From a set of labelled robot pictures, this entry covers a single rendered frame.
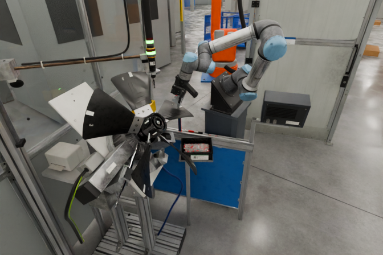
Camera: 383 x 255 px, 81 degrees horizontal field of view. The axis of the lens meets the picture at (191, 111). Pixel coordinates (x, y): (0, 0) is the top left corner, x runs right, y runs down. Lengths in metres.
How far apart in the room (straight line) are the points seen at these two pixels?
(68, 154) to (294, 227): 1.89
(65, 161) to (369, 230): 2.44
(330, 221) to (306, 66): 1.62
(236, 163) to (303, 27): 1.70
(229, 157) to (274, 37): 0.95
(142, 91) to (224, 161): 0.89
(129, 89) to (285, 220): 1.78
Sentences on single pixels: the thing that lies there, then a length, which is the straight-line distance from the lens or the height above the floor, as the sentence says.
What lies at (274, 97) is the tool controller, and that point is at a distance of 1.45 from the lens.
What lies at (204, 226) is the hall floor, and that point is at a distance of 2.20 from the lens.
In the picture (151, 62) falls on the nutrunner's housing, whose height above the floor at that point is 1.51.
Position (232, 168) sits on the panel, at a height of 0.58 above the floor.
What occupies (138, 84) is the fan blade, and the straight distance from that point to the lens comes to 1.30.
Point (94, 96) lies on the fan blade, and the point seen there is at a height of 1.43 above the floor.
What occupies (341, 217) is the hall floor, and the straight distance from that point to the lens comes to 2.60.
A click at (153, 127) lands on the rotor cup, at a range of 1.13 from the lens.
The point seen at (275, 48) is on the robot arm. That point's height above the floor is 1.56.
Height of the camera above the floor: 1.84
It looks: 30 degrees down
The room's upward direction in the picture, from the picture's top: 1 degrees counter-clockwise
